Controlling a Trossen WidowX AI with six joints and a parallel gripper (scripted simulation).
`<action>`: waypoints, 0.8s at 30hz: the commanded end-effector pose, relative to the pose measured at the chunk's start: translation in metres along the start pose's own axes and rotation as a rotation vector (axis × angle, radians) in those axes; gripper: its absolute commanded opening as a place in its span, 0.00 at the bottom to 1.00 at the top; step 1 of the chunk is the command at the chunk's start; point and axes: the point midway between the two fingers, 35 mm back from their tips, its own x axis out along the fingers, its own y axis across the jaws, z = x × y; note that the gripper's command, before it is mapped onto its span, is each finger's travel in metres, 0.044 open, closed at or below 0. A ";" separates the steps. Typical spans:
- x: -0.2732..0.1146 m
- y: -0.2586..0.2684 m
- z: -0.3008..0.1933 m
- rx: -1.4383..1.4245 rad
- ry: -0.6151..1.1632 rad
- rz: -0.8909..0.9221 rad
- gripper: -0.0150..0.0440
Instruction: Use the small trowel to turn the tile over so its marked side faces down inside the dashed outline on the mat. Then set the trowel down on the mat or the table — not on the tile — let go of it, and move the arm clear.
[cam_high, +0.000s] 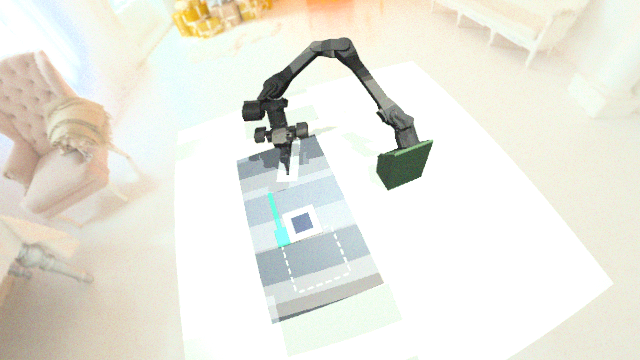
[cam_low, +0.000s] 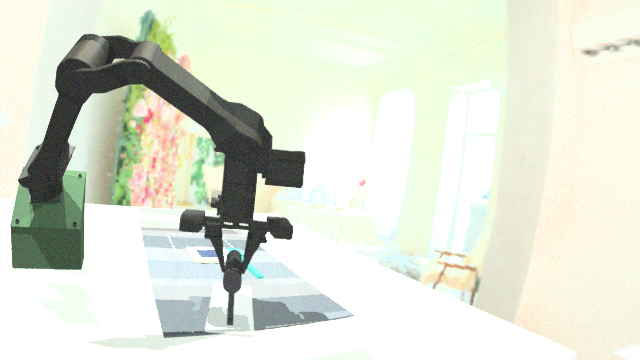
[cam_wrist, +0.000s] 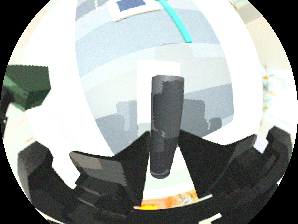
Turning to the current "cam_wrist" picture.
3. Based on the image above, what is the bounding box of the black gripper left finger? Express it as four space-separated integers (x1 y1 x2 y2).
69 132 150 206

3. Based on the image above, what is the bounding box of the white square tile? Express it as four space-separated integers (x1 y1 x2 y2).
108 0 160 22

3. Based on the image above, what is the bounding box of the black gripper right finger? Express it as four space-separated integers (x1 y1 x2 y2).
178 129 258 200

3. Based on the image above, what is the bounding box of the grey striped mat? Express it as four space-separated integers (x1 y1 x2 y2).
73 0 234 155

